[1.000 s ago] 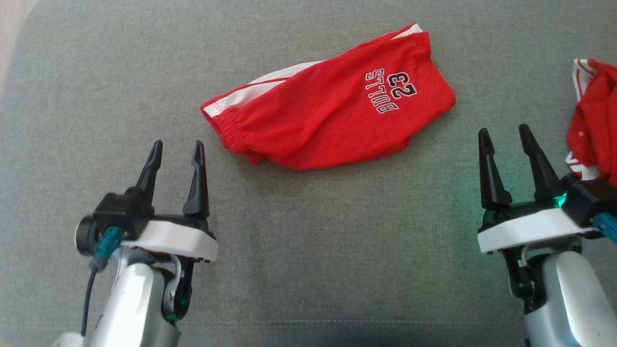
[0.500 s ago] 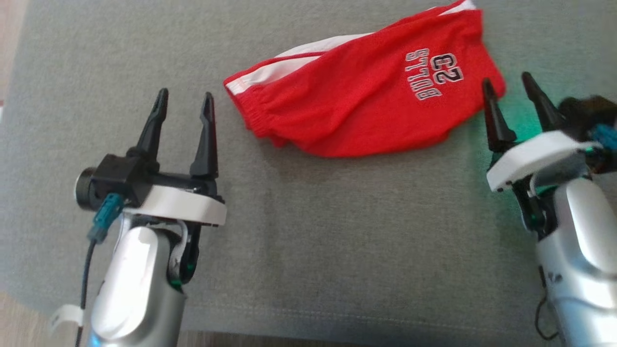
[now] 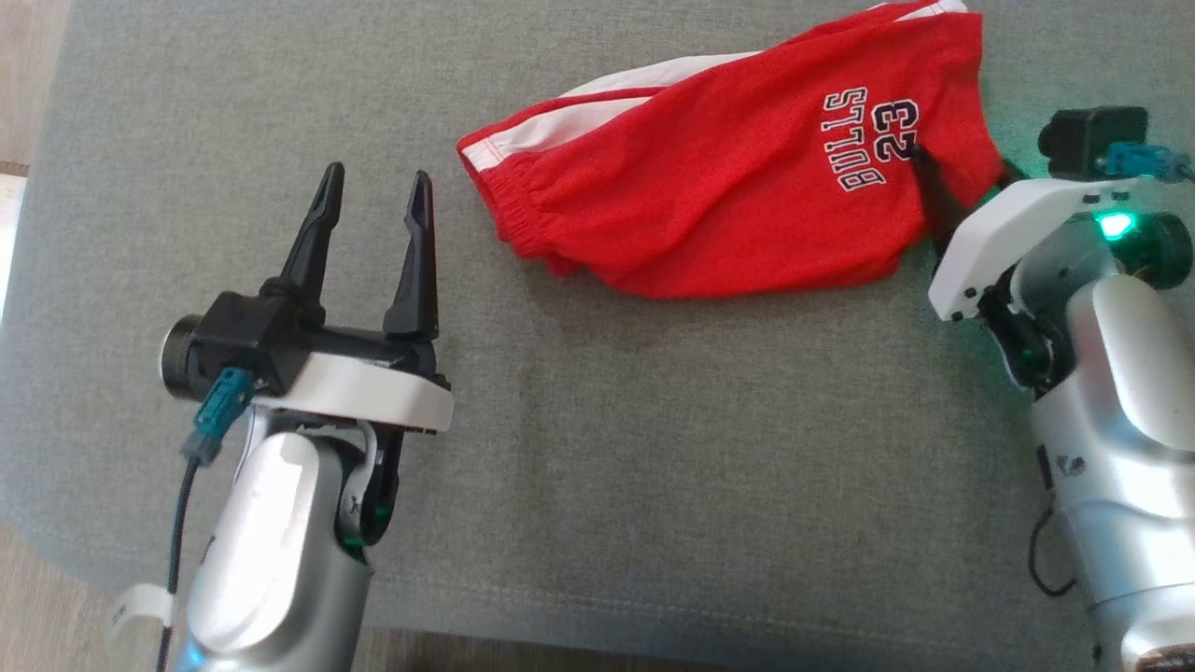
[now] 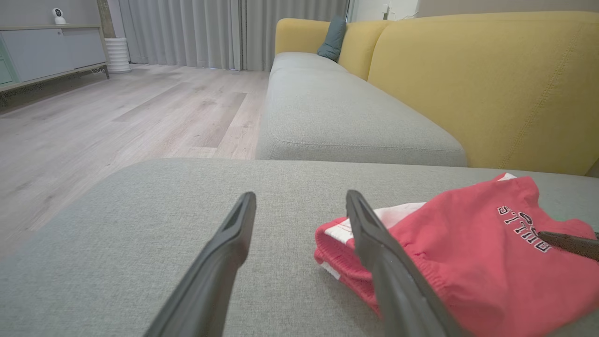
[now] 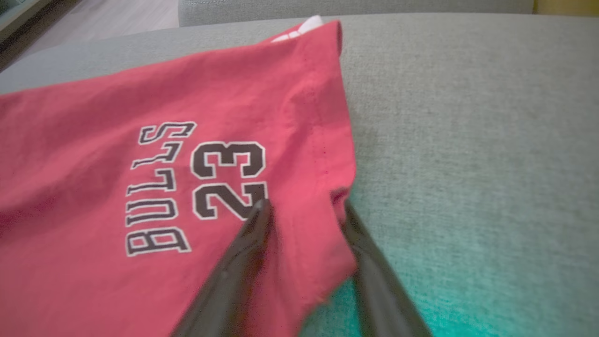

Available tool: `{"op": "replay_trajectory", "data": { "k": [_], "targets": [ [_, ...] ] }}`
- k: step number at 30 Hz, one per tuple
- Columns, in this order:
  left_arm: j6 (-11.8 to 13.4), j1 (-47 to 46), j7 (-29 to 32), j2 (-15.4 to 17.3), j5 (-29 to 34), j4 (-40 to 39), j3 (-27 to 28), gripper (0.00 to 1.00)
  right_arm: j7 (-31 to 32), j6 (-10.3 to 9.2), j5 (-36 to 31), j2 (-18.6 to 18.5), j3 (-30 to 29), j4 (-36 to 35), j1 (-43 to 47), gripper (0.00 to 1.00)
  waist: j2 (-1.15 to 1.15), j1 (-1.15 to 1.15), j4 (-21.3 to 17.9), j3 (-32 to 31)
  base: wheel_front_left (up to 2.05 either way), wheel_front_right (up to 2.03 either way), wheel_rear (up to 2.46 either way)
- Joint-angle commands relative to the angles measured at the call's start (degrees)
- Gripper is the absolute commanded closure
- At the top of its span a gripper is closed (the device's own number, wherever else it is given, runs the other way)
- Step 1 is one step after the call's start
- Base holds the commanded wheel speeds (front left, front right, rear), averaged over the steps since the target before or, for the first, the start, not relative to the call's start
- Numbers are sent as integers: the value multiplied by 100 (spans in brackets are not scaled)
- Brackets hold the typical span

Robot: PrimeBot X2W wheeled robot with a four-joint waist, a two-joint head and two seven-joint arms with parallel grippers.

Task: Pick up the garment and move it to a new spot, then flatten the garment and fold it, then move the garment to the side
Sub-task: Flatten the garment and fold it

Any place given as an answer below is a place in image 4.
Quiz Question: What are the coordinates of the red white basketball jersey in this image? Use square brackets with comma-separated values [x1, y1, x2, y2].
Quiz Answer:
[314, 173, 599, 337]

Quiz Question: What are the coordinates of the teal throw pillow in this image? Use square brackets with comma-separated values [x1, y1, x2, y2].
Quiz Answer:
[317, 15, 348, 63]

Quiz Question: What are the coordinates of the grey curtain panel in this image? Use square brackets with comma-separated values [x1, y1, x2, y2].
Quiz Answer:
[244, 0, 350, 72]
[119, 0, 244, 71]

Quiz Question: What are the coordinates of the grey wooden sideboard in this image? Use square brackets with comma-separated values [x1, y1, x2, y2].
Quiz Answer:
[0, 24, 111, 95]

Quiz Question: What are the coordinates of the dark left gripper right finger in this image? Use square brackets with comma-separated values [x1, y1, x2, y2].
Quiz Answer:
[345, 189, 469, 337]

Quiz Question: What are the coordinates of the wooden post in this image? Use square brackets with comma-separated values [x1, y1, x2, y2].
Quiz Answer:
[96, 0, 117, 39]

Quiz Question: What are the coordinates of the grey sofa seat cushion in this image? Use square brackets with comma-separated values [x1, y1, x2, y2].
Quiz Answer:
[255, 51, 468, 168]

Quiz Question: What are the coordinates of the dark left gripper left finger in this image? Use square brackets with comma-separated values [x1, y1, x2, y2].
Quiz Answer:
[143, 191, 257, 337]

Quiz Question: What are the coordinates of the white ribbed cylinder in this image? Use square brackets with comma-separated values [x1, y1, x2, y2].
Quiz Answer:
[104, 37, 132, 74]

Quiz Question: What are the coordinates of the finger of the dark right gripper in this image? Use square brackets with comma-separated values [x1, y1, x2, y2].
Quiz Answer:
[538, 231, 599, 261]

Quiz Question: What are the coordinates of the yellow sofa back cushion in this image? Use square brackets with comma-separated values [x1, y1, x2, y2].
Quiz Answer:
[338, 20, 394, 81]
[367, 12, 599, 177]
[275, 18, 331, 56]

